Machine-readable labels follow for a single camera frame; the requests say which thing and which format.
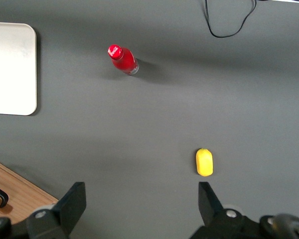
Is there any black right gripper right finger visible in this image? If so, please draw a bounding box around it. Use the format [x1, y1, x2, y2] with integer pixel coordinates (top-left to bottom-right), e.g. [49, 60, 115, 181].
[189, 181, 262, 239]

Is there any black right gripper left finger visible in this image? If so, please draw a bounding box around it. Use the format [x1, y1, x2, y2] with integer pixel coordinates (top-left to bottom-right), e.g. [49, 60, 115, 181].
[26, 181, 87, 239]

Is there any white rectangular tray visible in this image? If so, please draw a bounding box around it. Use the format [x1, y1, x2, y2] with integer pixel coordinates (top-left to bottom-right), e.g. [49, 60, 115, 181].
[0, 21, 37, 116]

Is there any wooden two-drawer cabinet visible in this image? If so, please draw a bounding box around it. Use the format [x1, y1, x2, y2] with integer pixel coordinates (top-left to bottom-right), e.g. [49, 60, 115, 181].
[0, 156, 59, 225]

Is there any yellow lemon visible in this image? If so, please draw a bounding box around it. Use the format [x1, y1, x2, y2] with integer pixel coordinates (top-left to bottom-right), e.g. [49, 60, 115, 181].
[195, 148, 214, 177]

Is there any wooden drawer front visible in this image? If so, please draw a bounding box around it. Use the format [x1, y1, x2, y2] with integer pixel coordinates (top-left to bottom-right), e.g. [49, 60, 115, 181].
[0, 164, 56, 224]

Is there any red cola bottle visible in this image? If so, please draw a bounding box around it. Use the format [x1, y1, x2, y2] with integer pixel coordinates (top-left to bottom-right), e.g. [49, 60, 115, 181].
[107, 44, 140, 76]

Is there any thin black table cable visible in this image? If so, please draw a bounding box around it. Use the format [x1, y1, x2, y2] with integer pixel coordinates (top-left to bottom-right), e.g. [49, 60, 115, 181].
[204, 0, 257, 38]

